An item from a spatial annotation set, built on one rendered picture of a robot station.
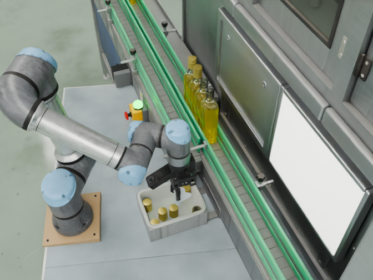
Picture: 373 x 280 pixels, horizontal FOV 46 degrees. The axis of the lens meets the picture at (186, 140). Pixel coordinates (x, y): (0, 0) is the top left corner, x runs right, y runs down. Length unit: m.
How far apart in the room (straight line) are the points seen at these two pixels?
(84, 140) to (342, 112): 0.69
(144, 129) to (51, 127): 0.28
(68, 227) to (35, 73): 0.59
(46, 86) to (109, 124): 0.73
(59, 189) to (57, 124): 0.33
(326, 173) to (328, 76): 0.26
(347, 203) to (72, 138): 0.76
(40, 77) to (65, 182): 0.39
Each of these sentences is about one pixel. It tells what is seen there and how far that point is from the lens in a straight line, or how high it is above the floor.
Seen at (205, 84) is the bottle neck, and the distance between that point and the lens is 1.64.
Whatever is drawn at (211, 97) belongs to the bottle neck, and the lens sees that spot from 1.61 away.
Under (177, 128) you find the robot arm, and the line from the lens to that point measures 1.33.
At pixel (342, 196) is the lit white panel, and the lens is 1.26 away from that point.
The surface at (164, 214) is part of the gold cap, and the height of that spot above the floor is 0.81.
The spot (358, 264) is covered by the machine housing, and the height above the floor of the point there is 1.69.
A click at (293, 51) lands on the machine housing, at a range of 1.33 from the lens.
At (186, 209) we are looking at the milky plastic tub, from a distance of 1.71.
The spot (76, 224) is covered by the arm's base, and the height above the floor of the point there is 0.82.
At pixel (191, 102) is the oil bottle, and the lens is 1.76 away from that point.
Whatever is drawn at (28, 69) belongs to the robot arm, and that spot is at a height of 1.41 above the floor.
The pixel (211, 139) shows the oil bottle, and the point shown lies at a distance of 1.74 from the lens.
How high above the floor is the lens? 2.18
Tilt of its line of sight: 47 degrees down
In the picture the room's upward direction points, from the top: straight up
